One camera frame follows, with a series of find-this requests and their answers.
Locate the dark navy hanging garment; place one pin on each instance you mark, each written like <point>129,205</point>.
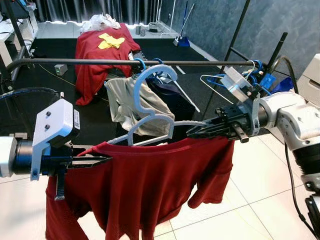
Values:
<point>172,102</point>

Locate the white drawer cabinet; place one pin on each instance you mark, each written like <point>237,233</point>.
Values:
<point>311,82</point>

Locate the red t-shirt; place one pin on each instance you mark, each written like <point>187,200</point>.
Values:
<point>140,185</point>

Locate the beige hanging garment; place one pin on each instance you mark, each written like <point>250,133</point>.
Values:
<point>122,102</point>

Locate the black metal clothes rack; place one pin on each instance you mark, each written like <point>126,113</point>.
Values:
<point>100,62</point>

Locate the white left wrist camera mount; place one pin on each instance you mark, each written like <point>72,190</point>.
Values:
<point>52,125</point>

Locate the blue cloth bag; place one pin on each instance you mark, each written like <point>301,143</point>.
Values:
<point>282,86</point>

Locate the small white device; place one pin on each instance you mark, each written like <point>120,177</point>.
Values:
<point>60,70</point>

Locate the light blue plastic hanger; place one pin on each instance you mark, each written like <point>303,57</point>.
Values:
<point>136,92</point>

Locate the draped red cloth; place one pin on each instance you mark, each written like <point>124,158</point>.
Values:
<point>92,65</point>

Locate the crumpled white cloth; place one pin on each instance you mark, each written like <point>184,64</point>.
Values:
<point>100,22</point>

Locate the dark curtain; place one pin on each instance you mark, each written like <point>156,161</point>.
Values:
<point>100,9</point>

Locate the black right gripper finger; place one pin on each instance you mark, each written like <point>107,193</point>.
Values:
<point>220,126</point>
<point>215,135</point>

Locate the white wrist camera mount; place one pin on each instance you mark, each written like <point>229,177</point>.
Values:
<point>235,82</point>
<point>52,125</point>

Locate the white shelf unit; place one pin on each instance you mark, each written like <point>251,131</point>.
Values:
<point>10,42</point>

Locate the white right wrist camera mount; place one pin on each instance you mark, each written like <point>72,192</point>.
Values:
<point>235,82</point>

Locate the blue dustpan with broom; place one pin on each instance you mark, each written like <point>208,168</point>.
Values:
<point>183,41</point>

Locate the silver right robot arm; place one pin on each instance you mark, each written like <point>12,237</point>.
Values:
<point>292,117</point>

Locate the yellow cloth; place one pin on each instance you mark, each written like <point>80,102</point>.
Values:
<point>111,41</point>

